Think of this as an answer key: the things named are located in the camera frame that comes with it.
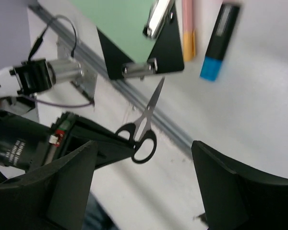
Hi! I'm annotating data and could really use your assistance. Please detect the black handled scissors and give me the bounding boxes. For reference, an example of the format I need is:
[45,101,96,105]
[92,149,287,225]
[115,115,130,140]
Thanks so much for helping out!
[115,77,165,164]

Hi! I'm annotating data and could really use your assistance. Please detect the green clipboard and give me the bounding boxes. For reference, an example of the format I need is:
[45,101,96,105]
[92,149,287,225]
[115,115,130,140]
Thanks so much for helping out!
[72,0,176,64]

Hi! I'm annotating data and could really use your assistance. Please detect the black clipboard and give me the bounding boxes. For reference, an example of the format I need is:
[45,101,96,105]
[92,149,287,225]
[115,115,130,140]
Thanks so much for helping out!
[98,5,184,81]

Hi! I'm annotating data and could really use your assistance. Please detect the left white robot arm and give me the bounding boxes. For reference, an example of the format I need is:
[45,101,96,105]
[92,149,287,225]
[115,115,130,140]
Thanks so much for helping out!
[0,58,135,178]

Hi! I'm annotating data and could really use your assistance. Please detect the black blue highlighter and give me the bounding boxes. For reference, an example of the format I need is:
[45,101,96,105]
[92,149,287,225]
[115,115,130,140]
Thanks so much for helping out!
[200,2,240,81]

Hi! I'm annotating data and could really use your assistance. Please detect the pale orange highlighter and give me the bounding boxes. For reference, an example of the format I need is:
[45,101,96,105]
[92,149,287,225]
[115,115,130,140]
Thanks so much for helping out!
[181,0,196,62]

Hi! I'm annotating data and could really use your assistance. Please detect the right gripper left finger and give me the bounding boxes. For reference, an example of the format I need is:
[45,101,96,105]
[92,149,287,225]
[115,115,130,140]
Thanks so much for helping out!
[0,141,97,230]

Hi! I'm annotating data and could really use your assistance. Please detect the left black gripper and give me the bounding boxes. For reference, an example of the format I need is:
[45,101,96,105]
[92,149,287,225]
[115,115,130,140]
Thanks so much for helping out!
[0,110,134,183]

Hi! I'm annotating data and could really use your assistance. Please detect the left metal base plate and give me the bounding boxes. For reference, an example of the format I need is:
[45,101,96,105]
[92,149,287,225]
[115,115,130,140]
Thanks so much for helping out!
[57,37,98,104]

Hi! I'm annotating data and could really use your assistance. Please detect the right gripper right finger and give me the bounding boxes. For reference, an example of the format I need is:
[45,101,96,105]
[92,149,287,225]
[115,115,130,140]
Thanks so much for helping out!
[192,140,288,230]

